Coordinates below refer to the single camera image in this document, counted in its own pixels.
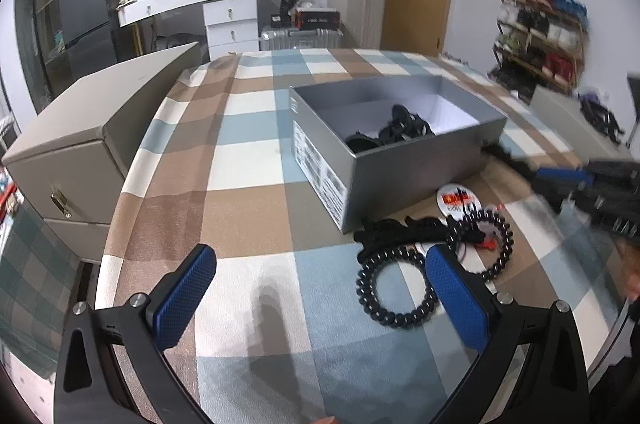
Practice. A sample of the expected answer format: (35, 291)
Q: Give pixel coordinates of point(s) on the large black hair claw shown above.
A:
(402, 119)

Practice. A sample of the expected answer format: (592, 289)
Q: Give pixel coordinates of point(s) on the yellow stick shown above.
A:
(135, 39)

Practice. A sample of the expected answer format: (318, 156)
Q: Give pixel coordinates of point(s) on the dark grey fridge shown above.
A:
(85, 4)

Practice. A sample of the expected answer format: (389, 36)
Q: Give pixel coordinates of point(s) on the printed round badge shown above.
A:
(454, 200)

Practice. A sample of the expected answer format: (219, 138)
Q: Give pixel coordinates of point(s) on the shoe rack with shoes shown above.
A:
(542, 34)

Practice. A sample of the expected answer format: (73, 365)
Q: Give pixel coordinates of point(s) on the small black box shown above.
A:
(280, 20)

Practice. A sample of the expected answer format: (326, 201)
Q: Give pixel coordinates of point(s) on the white suitcase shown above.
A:
(357, 9)

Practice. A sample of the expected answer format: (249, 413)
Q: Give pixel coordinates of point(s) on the red hair clip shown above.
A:
(487, 245)

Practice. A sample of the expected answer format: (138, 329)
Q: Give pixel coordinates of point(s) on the black and red box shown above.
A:
(317, 19)

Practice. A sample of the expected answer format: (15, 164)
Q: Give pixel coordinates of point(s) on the checked blanket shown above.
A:
(250, 164)

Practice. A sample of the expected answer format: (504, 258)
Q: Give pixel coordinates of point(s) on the silver suitcase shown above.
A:
(300, 40)

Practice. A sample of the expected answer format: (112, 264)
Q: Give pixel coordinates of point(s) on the green checked cloth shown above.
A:
(30, 294)

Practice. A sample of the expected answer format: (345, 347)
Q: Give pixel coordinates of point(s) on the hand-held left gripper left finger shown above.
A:
(184, 300)

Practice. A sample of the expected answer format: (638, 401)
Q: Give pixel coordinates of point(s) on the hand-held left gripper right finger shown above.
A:
(457, 299)

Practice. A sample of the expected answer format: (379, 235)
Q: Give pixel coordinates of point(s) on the black bow hair clip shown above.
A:
(395, 231)

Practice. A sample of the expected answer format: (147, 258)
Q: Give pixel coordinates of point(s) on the silver cardboard box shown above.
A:
(400, 174)

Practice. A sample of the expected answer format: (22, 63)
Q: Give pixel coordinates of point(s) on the grey cloth bag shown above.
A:
(172, 43)

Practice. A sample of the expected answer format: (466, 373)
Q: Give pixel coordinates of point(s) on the person's right hand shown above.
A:
(631, 269)

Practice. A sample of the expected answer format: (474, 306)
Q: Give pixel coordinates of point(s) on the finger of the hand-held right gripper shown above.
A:
(560, 176)

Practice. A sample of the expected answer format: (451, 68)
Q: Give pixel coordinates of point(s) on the white desk with drawers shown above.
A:
(227, 19)

